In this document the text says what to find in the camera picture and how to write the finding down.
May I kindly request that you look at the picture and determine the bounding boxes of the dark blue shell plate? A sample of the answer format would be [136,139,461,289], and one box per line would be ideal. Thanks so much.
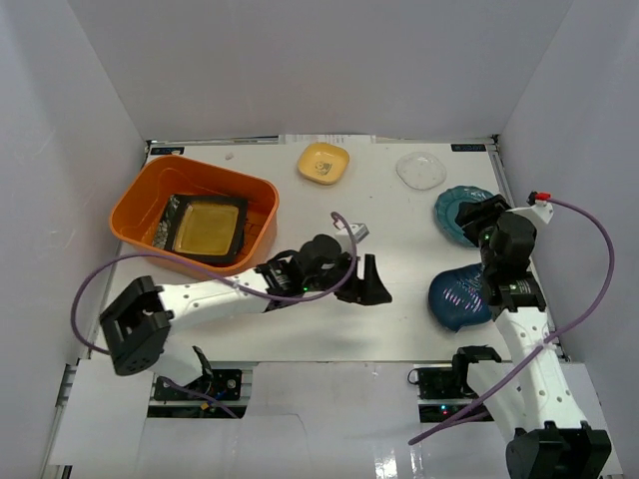
[427,263,491,332]

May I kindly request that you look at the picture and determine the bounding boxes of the yellow and black square plate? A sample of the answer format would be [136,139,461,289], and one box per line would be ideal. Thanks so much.
[163,195,249,265]

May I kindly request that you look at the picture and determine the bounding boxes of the black floral square plate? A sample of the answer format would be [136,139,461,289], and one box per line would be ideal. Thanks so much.
[152,195,185,249]

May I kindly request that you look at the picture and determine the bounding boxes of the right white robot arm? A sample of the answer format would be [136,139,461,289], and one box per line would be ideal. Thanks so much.
[450,194,612,478]

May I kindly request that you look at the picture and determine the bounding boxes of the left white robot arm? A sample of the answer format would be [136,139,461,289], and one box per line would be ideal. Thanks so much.
[100,235,392,398]

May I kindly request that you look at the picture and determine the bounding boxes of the orange plastic bin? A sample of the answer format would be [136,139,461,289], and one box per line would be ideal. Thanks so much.
[110,155,280,279]

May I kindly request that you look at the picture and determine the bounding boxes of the teal scalloped round plate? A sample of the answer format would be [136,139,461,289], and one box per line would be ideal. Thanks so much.
[434,186,493,248]

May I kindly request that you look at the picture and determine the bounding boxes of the clear glass plate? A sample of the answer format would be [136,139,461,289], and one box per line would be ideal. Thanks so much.
[395,152,447,191]

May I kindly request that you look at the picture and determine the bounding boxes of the yellow panda square dish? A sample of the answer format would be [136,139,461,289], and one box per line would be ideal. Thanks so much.
[298,143,350,186]

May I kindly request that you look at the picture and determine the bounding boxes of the white paper sheets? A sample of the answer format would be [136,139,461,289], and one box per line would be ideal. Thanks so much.
[279,134,376,146]

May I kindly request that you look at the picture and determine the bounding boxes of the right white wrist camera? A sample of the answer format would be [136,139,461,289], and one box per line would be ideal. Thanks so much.
[509,191,554,229]

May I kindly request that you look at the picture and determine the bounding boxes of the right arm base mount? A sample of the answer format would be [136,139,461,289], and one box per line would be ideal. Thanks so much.
[406,363,477,424]

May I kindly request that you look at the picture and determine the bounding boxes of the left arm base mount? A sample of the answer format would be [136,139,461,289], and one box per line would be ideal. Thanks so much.
[147,368,251,419]

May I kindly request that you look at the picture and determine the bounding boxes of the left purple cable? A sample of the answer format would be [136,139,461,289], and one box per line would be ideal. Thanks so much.
[71,211,359,356]

